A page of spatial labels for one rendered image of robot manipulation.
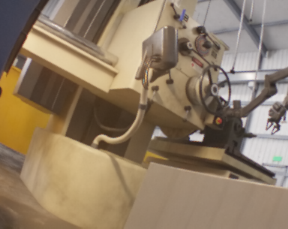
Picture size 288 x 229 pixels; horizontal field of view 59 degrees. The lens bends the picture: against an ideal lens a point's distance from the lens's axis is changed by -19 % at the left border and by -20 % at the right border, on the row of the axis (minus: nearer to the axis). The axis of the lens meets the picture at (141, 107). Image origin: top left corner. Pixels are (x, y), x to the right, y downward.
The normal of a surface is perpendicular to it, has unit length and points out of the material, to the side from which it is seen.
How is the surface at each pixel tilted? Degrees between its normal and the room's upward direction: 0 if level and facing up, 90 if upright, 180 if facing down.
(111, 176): 90
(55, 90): 90
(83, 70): 90
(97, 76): 90
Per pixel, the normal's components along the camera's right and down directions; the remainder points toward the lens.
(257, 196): -0.75, -0.40
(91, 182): 0.19, -0.16
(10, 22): 0.52, -0.01
